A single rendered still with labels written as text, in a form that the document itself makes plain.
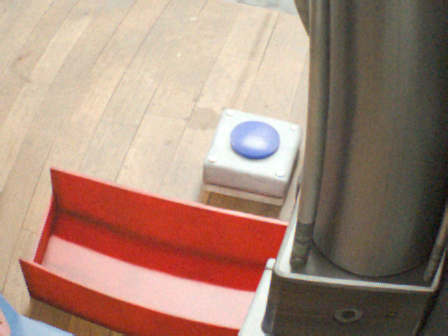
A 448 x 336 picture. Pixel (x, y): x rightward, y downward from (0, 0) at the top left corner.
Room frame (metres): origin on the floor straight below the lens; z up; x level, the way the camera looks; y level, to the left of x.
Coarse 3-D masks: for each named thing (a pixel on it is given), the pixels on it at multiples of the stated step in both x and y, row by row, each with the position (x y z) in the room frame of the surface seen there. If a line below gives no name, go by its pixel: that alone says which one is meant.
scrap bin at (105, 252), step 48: (96, 192) 0.62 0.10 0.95; (144, 192) 0.61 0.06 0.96; (48, 240) 0.59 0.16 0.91; (96, 240) 0.60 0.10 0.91; (144, 240) 0.61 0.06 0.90; (192, 240) 0.60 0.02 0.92; (240, 240) 0.59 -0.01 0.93; (48, 288) 0.51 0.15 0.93; (96, 288) 0.50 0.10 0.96; (144, 288) 0.55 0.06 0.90; (192, 288) 0.56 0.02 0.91; (240, 288) 0.56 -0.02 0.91
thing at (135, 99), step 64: (0, 0) 1.01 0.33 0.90; (64, 0) 0.98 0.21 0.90; (128, 0) 0.96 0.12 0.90; (192, 0) 0.95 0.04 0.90; (0, 64) 0.85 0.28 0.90; (64, 64) 0.84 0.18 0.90; (128, 64) 0.83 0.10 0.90; (192, 64) 0.83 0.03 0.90; (256, 64) 0.83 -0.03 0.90; (0, 128) 0.74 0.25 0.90; (64, 128) 0.74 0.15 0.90; (128, 128) 0.74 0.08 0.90; (192, 128) 0.74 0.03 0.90; (192, 192) 0.67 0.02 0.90; (0, 256) 0.56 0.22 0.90; (64, 320) 0.50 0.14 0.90
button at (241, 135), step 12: (252, 120) 0.72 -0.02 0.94; (240, 132) 0.70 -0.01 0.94; (252, 132) 0.70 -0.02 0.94; (264, 132) 0.70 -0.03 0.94; (276, 132) 0.70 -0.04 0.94; (240, 144) 0.69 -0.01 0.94; (252, 144) 0.69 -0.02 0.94; (264, 144) 0.69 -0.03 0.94; (276, 144) 0.69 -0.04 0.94; (252, 156) 0.68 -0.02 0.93; (264, 156) 0.68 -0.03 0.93
